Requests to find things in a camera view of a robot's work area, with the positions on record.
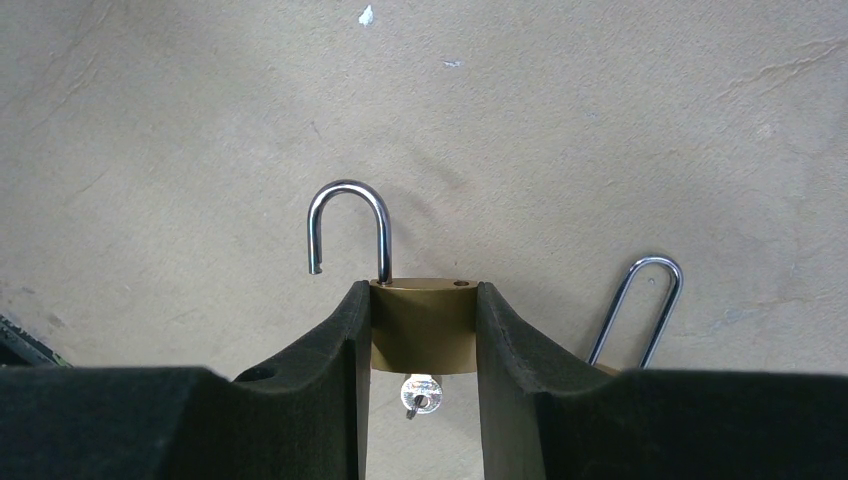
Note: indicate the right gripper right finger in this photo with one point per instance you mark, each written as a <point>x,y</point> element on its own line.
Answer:
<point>546,414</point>

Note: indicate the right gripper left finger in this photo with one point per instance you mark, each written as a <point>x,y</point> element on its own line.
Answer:
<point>300,414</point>

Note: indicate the key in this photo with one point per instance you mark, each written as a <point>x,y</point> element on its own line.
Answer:
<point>421,394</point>

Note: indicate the long shackle brass padlock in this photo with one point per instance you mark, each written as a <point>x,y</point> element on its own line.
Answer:
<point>638,313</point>

